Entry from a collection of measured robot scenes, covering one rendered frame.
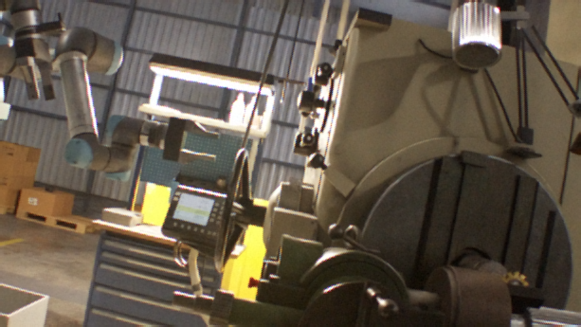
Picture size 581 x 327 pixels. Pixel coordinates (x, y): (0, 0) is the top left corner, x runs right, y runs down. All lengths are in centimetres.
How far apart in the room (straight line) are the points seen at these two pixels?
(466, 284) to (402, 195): 33
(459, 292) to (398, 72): 63
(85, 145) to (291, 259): 74
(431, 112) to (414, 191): 24
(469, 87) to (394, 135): 25
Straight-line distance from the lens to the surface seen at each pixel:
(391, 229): 119
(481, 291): 96
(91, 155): 141
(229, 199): 131
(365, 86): 130
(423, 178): 121
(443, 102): 135
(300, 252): 89
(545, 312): 109
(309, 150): 171
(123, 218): 315
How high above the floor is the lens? 139
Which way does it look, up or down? 4 degrees up
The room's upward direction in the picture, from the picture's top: 12 degrees clockwise
